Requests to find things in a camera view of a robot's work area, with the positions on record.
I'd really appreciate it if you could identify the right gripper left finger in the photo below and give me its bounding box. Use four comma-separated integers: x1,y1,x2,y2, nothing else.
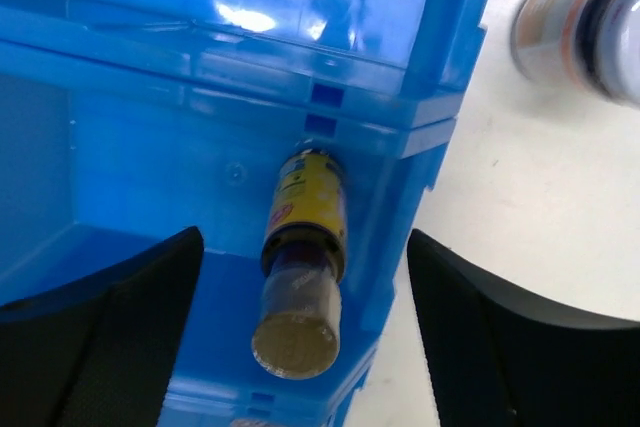
1,227,204,426

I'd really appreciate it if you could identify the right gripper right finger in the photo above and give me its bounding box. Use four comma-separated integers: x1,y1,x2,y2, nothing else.
407,229,639,426

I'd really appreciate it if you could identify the yellow small bottle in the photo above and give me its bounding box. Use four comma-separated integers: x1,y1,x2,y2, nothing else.
251,150,347,380

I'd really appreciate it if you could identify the blue three-compartment bin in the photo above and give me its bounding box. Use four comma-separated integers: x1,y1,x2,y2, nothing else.
1,0,487,426

